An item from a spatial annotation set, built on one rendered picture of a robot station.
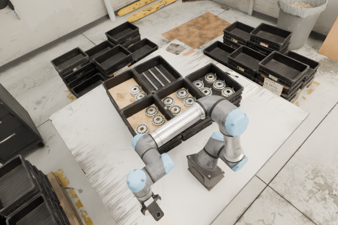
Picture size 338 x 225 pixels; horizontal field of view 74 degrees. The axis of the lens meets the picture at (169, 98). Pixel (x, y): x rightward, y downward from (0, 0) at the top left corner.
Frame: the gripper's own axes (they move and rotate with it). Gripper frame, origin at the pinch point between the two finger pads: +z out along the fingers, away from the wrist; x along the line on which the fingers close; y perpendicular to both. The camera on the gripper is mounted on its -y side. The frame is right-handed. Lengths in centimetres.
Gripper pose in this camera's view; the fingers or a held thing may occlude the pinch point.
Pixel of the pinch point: (154, 209)
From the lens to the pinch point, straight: 121.6
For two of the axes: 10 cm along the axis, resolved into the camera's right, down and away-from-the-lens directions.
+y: -6.5, -5.2, 5.5
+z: 1.1, 6.6, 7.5
